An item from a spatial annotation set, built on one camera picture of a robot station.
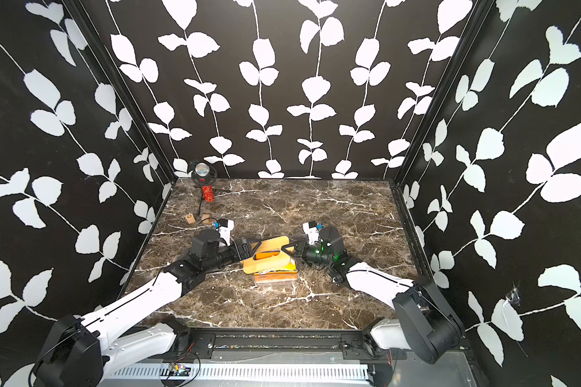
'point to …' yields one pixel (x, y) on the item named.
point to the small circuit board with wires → (175, 369)
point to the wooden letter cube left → (190, 218)
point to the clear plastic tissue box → (275, 276)
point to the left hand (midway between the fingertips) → (255, 242)
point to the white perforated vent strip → (228, 372)
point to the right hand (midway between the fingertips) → (282, 248)
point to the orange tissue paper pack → (276, 276)
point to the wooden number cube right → (205, 217)
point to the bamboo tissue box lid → (270, 256)
